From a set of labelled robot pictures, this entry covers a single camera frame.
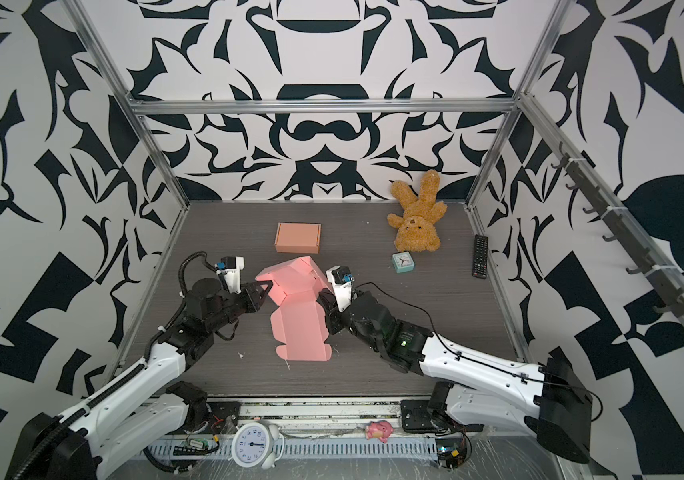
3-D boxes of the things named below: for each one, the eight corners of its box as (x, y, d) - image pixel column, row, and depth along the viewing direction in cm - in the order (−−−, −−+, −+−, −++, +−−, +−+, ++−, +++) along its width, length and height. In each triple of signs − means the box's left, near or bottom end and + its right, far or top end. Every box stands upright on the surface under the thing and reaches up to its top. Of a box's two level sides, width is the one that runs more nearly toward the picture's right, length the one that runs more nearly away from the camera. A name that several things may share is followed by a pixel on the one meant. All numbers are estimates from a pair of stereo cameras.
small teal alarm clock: (393, 273, 103) (395, 269, 101) (391, 255, 107) (392, 251, 105) (414, 273, 103) (416, 269, 101) (411, 255, 107) (412, 251, 105)
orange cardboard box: (275, 253, 107) (273, 246, 104) (279, 229, 114) (277, 222, 111) (320, 253, 107) (319, 246, 104) (321, 230, 114) (320, 222, 111)
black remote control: (471, 276, 102) (474, 271, 100) (474, 238, 113) (476, 234, 110) (483, 279, 102) (486, 275, 100) (485, 241, 112) (488, 236, 110)
